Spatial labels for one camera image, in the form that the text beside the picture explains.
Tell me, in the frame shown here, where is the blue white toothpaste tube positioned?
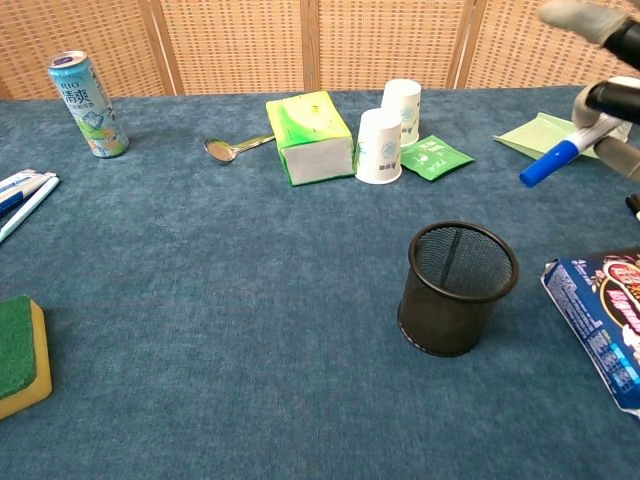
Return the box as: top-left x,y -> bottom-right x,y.
0,168 -> 57,216

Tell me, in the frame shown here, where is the green yellow sponge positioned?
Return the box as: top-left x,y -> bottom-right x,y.
0,294 -> 54,420

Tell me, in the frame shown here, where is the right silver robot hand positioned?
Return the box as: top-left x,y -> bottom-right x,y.
538,0 -> 640,182

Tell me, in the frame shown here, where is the light blue toothbrush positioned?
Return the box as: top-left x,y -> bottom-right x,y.
0,175 -> 60,245

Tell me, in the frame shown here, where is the green tea sachet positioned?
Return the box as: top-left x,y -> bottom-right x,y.
399,134 -> 475,182

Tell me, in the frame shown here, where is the dark blue pad pack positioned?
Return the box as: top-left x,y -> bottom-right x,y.
540,247 -> 640,421

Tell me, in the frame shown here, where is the bamboo folding screen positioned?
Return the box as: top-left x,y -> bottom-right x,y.
0,0 -> 640,101

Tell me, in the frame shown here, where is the light blue drink can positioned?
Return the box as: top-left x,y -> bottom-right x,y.
47,50 -> 130,160

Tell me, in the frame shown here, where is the blue table cloth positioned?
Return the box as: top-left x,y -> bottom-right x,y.
0,85 -> 640,480

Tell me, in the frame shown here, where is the blue white marker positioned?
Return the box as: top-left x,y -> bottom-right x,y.
518,119 -> 621,189

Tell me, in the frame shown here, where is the green tissue pack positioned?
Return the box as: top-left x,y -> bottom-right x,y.
265,90 -> 356,188

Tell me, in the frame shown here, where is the light green dustpan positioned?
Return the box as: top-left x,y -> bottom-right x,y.
492,112 -> 601,161

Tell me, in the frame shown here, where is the metal spoon with golden bowl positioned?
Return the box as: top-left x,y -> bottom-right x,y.
203,133 -> 277,164

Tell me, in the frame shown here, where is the white paper cup blue logo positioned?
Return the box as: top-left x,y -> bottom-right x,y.
354,108 -> 404,185
381,78 -> 423,148

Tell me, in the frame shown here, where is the black cup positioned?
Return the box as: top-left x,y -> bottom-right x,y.
397,221 -> 521,358

